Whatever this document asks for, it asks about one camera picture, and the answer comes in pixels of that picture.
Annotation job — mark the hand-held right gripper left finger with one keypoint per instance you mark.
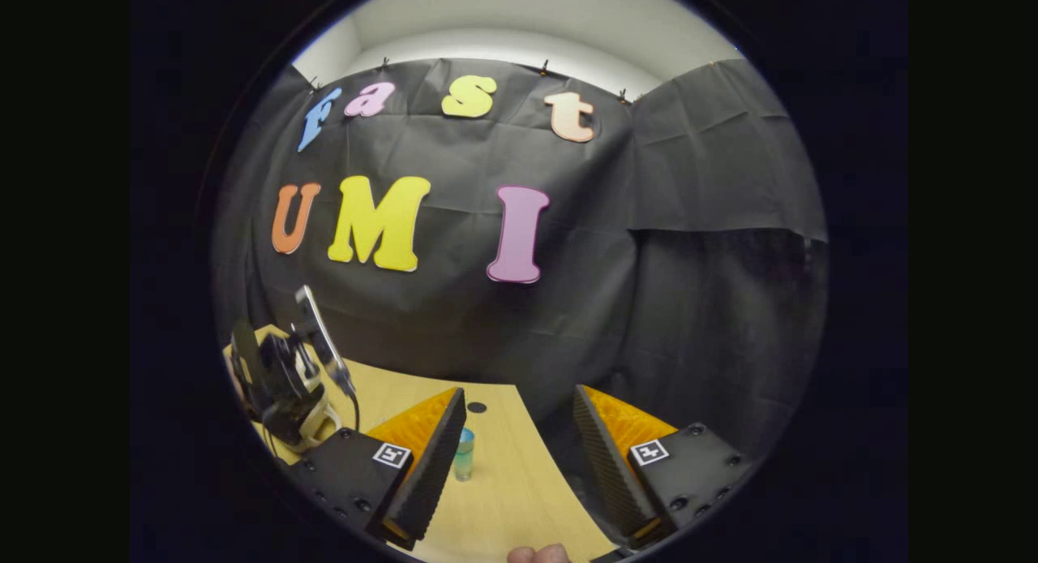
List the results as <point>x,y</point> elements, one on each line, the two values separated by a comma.
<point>430,482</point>

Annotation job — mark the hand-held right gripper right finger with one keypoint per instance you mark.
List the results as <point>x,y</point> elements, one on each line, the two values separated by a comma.
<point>608,482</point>

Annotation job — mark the teal clear bottle blue cap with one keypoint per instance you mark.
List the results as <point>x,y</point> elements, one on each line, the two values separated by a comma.
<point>463,457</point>

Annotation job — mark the black backdrop cloth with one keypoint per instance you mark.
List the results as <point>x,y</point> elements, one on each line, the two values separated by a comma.
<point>486,328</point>

